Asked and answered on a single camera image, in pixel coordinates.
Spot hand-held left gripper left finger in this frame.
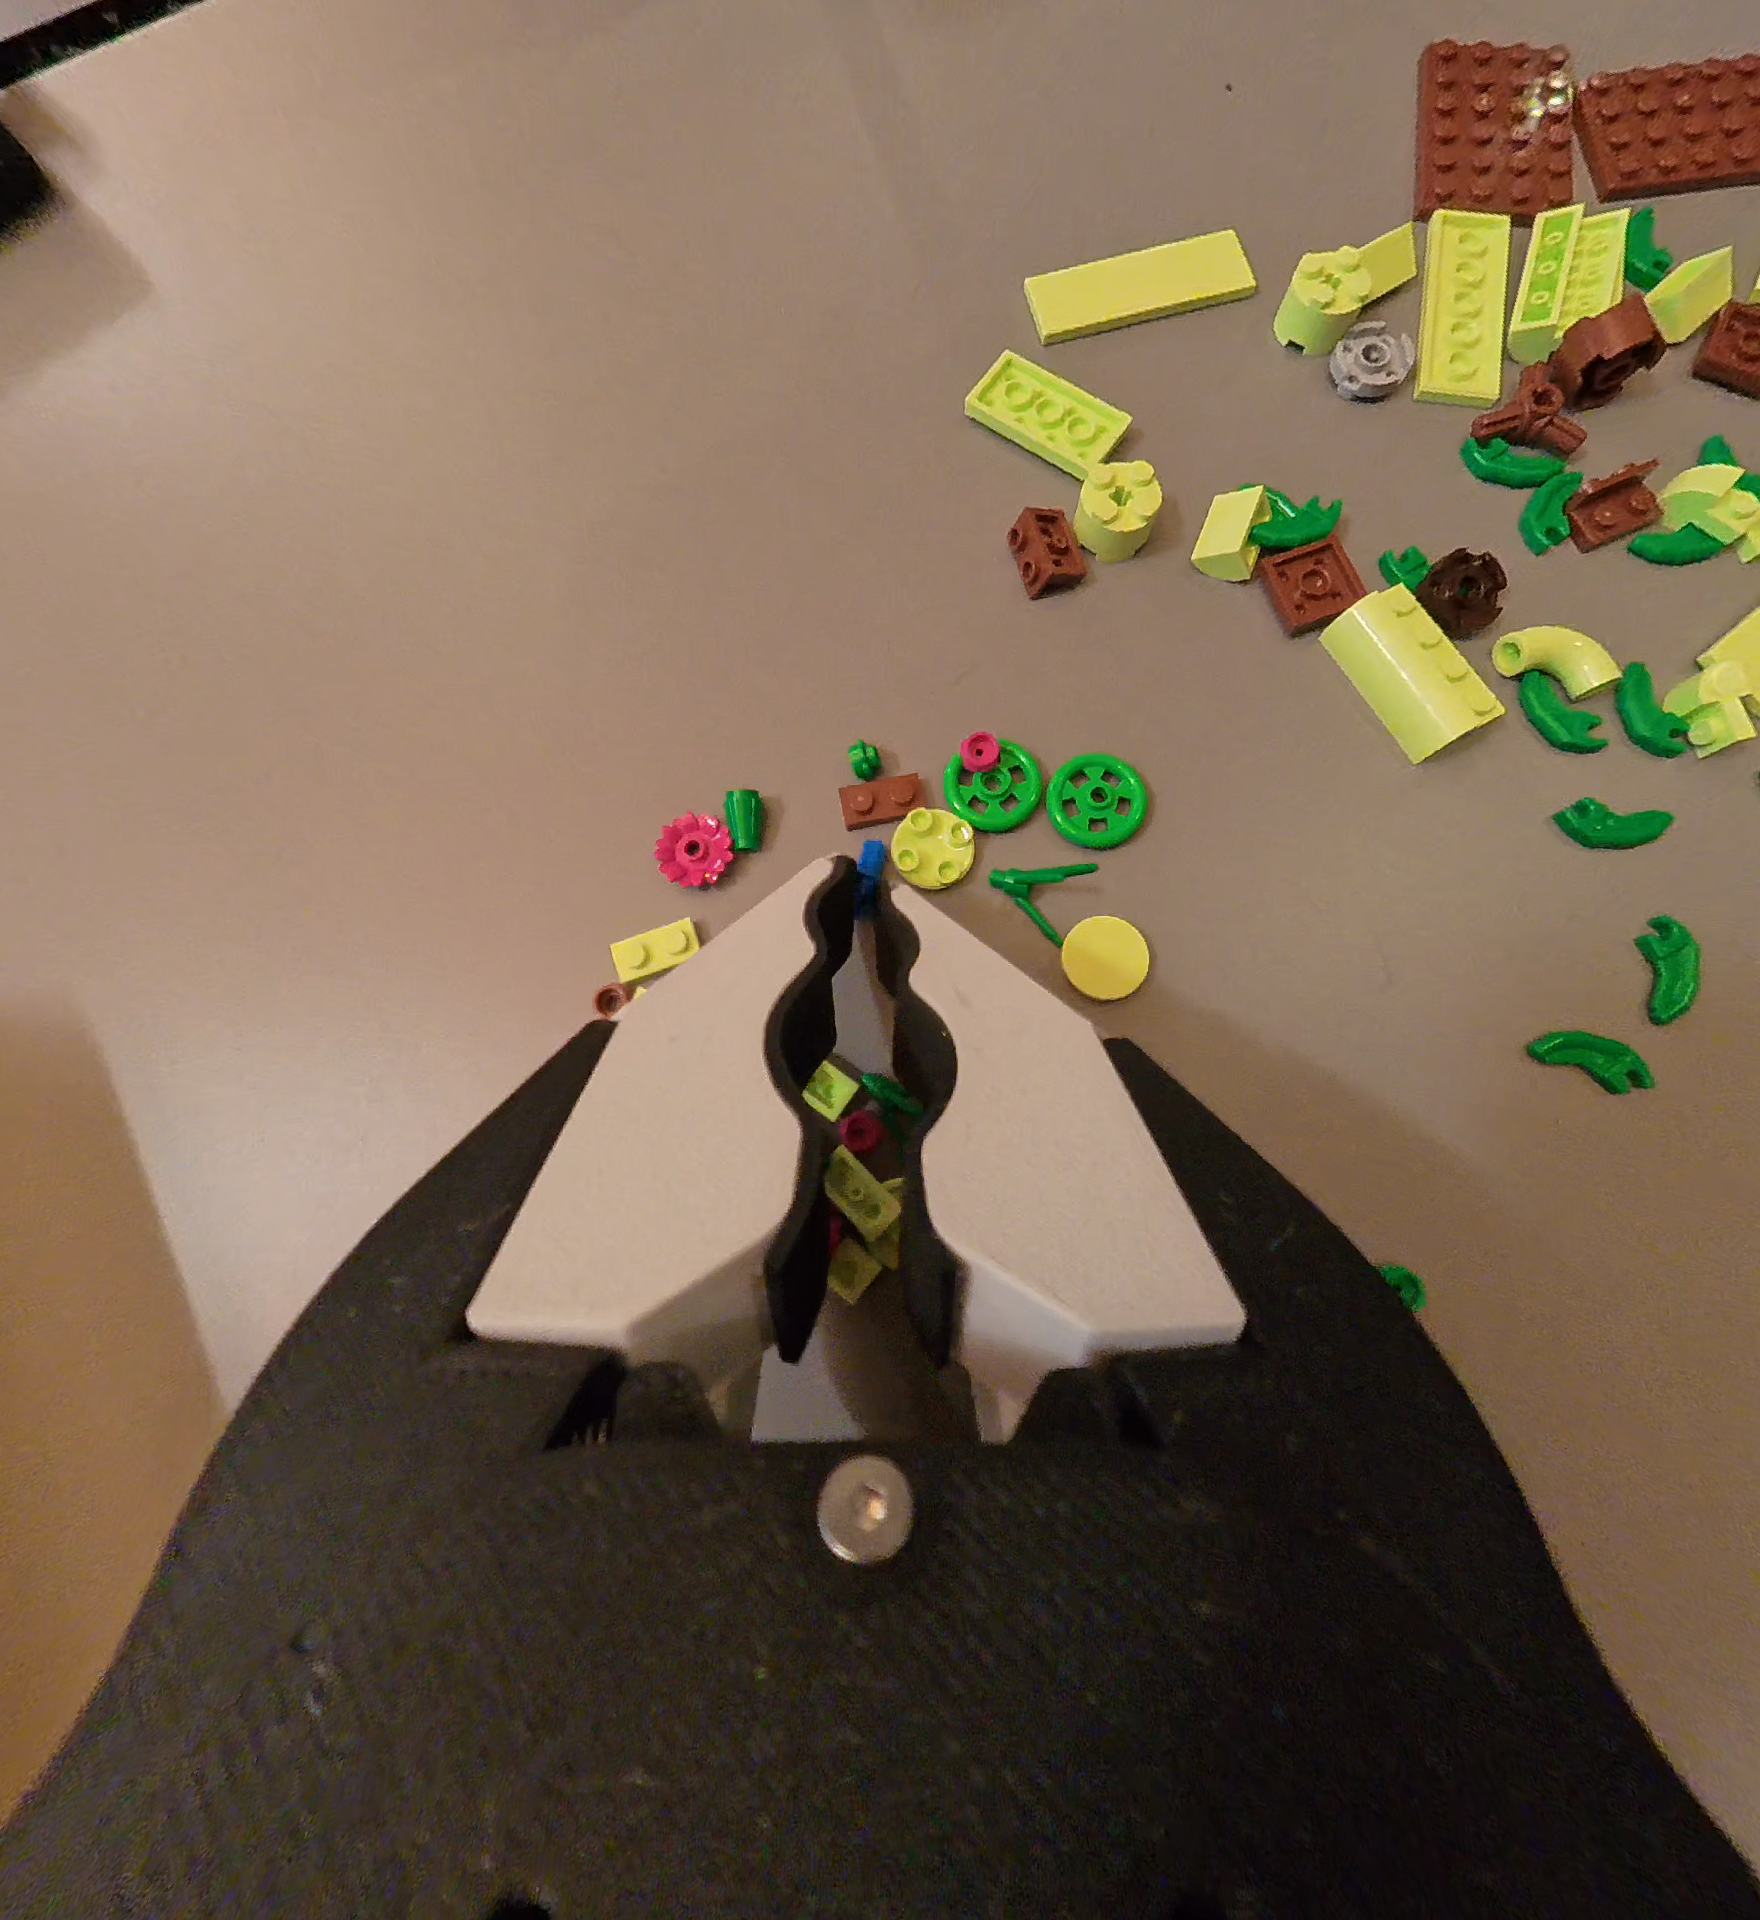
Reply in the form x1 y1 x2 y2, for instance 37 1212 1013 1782
464 854 859 1367

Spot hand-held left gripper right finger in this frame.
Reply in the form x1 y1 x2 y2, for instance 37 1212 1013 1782
883 881 1252 1444

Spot lime green round tile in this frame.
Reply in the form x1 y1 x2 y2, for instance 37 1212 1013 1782
1061 915 1151 1003

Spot pile of small flower pieces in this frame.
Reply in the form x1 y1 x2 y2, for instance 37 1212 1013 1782
590 732 1156 1306

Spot scattered green leaf pieces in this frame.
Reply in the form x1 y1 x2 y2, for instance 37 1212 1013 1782
1248 202 1760 1315

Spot grey round plate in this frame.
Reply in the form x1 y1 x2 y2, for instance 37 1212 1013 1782
1330 323 1417 403

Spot brown studded plate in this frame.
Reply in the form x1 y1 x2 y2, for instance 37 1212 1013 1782
1416 35 1579 227
1571 49 1760 203

